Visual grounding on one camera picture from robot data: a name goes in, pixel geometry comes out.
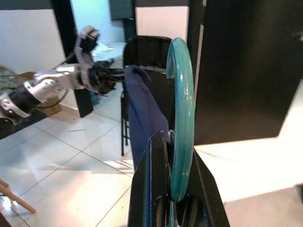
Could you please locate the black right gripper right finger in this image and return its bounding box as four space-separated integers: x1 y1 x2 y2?
182 148 231 227

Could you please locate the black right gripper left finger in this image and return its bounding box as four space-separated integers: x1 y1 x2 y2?
127 130 172 227

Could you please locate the navy blue shirt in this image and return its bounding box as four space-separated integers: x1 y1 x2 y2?
122 65 176 173

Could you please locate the teal plastic hanger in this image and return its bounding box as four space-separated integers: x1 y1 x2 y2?
165 37 196 227

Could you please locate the black folding chair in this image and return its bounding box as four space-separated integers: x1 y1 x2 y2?
120 35 176 157

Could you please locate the large cardboard box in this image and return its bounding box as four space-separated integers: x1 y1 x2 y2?
14 70 62 117

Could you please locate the clear bag of clothes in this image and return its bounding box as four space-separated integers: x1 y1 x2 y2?
0 65 18 92

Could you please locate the dark wooden door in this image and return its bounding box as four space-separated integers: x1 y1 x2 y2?
194 0 303 145

